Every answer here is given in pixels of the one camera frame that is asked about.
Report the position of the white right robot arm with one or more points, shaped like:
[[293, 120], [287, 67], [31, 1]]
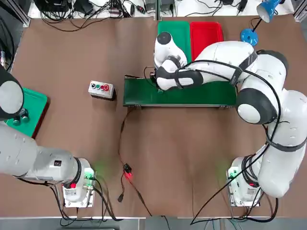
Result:
[[227, 55]]

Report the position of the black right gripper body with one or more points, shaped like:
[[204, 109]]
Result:
[[153, 77]]

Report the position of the aluminium frame post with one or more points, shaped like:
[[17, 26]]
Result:
[[158, 9], [301, 10], [22, 14]]

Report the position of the black inline switch module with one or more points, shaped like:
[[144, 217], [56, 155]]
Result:
[[127, 170]]

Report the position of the green belt conveyor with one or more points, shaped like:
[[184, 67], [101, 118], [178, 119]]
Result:
[[192, 98]]

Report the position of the green plastic tray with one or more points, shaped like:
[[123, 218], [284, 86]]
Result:
[[36, 107], [182, 31]]

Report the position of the blue desk lamp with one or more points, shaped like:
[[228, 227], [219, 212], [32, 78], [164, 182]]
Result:
[[249, 38]]

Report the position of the red plastic tray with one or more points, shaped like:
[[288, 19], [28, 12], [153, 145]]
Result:
[[204, 33]]

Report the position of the black dock box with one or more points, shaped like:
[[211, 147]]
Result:
[[51, 4]]

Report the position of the black power adapter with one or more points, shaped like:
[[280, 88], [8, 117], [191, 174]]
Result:
[[227, 2], [242, 5]]

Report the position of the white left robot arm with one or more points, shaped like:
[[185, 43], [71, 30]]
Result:
[[14, 148]]

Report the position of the grey push button control box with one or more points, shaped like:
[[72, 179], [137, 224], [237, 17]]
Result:
[[100, 91]]

